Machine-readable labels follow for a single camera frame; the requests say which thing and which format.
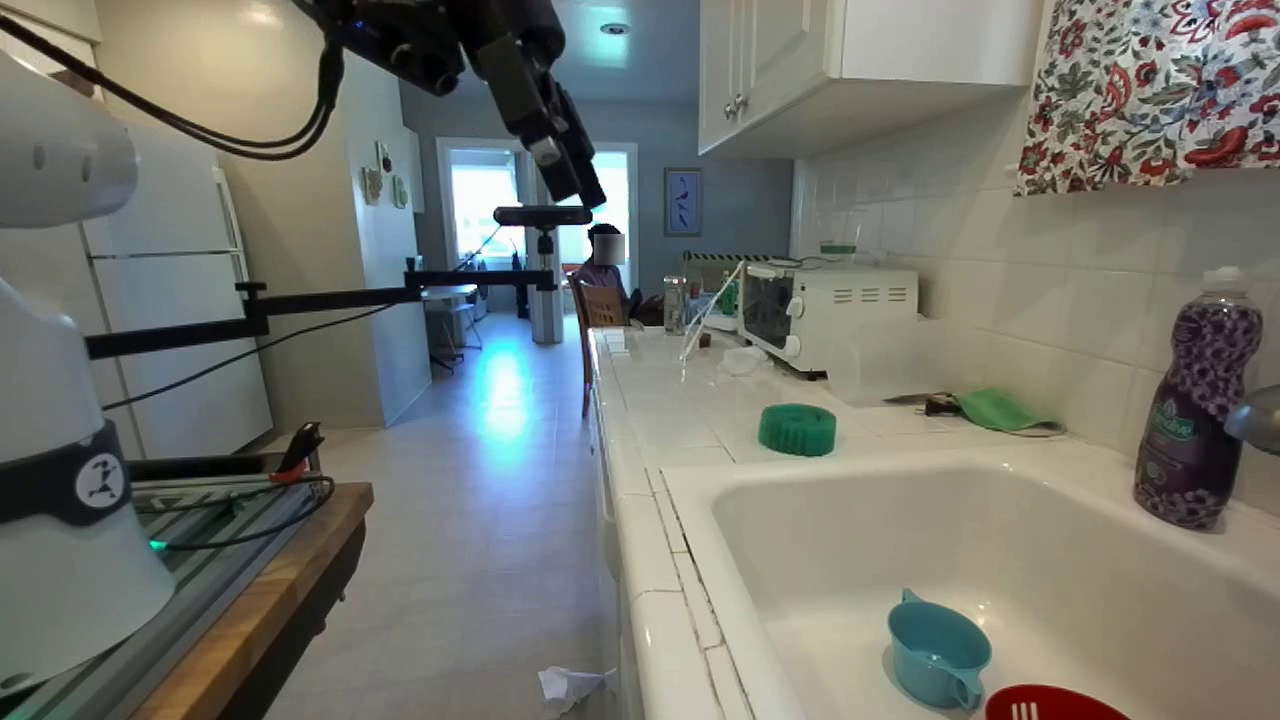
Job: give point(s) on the green round ribbed lid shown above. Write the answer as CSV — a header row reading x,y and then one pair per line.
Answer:
x,y
798,431

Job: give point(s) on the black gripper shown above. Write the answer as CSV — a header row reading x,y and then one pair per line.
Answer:
x,y
515,44

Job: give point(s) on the white wall cabinet beside curtain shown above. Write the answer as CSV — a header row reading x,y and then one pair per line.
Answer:
x,y
864,55

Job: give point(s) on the metal base frame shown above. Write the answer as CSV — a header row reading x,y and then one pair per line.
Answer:
x,y
203,560

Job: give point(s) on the glass jar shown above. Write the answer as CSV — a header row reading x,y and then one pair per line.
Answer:
x,y
677,304

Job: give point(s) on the teal measuring cup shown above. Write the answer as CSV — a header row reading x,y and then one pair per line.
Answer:
x,y
934,655

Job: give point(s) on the floral print curtain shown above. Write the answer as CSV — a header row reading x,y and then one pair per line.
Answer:
x,y
1145,94

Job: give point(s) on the framed wall picture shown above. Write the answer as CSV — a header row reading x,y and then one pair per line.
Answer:
x,y
685,202

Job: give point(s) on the grey stand post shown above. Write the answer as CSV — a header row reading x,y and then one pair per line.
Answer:
x,y
545,304

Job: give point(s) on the dark small utensil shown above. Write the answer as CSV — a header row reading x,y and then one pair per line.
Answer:
x,y
921,403

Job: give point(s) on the purple dish soap bottle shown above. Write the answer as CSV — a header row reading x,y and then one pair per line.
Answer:
x,y
1195,426

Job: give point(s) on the crumpled white paper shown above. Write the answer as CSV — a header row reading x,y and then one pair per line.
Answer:
x,y
569,687

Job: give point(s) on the black stereo camera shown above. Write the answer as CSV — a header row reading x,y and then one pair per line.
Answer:
x,y
540,212

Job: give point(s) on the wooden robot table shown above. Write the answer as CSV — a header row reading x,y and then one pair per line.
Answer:
x,y
267,603

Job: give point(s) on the seated person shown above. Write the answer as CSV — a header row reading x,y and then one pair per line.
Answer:
x,y
600,262

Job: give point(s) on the white kitchen sink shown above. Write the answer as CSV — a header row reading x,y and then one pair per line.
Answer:
x,y
1065,560

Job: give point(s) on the wooden chair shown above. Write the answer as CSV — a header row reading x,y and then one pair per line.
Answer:
x,y
595,323

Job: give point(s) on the white refrigerator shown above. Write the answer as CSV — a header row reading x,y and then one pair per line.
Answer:
x,y
185,304

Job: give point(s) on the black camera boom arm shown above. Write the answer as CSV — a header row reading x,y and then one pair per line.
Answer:
x,y
332,298

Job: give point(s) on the wall plate decoration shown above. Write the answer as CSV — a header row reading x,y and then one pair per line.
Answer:
x,y
372,184
396,191

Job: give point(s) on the green cloth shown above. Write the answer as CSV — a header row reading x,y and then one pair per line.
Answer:
x,y
1002,411

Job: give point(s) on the bright glass door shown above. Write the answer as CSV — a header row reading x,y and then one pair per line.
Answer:
x,y
481,205
617,202

